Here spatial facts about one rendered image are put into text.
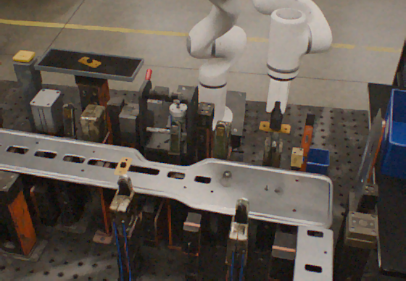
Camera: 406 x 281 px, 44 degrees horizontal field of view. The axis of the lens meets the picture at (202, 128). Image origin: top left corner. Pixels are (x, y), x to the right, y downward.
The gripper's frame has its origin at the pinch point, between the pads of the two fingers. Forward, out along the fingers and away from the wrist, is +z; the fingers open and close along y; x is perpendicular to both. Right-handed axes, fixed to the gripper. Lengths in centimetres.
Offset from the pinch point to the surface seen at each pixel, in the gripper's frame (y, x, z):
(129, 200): 17.4, -38.5, 23.1
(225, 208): 10.2, -11.2, 27.6
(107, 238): 6, -53, 57
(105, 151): -6, -55, 27
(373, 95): -56, 34, 24
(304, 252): 21.3, 12.6, 27.5
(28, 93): -31, -96, 26
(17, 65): -30, -97, 13
